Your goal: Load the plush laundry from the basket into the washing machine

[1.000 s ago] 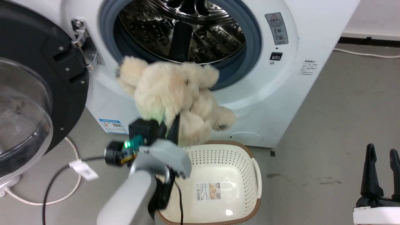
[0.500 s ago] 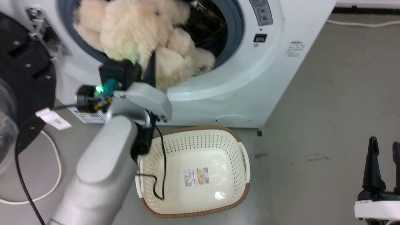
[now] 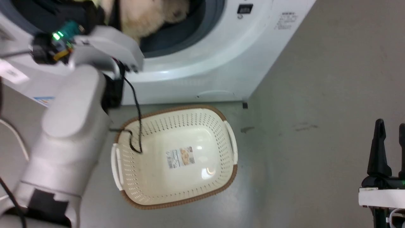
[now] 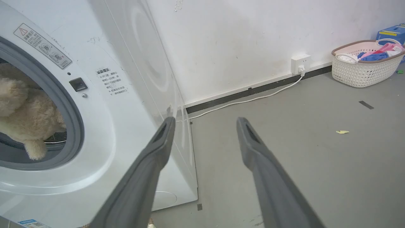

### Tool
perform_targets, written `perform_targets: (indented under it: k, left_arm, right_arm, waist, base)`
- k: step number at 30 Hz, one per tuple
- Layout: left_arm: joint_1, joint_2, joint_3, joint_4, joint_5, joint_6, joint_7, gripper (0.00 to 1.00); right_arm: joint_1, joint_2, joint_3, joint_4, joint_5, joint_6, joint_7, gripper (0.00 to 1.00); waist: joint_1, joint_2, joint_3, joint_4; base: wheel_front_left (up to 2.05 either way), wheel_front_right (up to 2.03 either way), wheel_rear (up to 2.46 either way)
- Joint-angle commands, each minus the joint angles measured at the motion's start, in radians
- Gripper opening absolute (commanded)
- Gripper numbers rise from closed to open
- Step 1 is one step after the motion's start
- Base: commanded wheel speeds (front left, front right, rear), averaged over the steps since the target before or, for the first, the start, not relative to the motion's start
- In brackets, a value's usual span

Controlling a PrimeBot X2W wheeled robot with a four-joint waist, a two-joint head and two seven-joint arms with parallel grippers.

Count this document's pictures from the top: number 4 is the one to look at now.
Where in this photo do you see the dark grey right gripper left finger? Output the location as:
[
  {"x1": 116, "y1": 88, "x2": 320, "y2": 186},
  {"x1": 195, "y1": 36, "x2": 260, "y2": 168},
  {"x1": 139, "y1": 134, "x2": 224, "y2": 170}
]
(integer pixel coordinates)
[{"x1": 90, "y1": 117, "x2": 176, "y2": 228}]

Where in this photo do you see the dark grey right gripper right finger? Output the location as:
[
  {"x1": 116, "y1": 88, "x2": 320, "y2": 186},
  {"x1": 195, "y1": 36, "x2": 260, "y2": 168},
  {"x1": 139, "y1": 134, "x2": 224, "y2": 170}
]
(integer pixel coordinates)
[{"x1": 236, "y1": 117, "x2": 326, "y2": 228}]

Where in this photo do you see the beige plush toy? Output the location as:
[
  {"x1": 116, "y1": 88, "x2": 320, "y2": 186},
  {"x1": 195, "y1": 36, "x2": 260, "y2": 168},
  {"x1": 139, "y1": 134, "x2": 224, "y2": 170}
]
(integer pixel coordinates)
[{"x1": 0, "y1": 63, "x2": 66, "y2": 161}]

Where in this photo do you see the white front-load washing machine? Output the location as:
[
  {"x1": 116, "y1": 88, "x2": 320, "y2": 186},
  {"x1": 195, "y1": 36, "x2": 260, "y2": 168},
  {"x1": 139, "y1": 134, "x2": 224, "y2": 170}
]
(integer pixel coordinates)
[{"x1": 0, "y1": 0, "x2": 199, "y2": 228}]

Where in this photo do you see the white woven laundry basket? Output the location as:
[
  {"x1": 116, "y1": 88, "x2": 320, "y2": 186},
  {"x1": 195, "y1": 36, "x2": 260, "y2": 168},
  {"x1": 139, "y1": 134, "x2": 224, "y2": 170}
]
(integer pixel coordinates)
[{"x1": 331, "y1": 39, "x2": 405, "y2": 88}]

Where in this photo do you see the white cloth garment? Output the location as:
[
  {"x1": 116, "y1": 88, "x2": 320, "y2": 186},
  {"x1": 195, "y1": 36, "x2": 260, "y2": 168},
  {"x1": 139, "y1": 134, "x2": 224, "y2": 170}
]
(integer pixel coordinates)
[{"x1": 336, "y1": 54, "x2": 359, "y2": 64}]

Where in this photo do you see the blue cloth garment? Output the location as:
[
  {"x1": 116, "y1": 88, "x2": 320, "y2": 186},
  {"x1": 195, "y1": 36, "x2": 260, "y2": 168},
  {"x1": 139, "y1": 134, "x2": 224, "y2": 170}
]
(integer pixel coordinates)
[{"x1": 357, "y1": 52, "x2": 389, "y2": 62}]

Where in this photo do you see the pink cloth garment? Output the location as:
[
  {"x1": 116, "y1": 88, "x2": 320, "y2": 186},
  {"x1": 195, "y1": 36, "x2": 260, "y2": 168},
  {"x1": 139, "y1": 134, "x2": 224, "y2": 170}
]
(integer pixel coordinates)
[{"x1": 360, "y1": 43, "x2": 404, "y2": 59}]

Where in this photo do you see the blue cardboard box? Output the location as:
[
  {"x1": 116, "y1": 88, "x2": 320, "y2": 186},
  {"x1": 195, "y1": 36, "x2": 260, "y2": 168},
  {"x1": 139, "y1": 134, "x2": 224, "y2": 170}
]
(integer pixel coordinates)
[{"x1": 376, "y1": 23, "x2": 405, "y2": 64}]

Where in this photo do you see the white power cable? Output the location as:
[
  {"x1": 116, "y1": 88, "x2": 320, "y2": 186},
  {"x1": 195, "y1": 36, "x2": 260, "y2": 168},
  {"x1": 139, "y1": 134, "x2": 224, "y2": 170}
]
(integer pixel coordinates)
[{"x1": 177, "y1": 66, "x2": 306, "y2": 123}]

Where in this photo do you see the white wall power socket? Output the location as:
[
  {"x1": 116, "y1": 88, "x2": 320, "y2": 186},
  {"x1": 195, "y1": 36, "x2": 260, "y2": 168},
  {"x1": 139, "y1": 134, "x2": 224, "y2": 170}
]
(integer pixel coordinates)
[{"x1": 291, "y1": 54, "x2": 311, "y2": 76}]

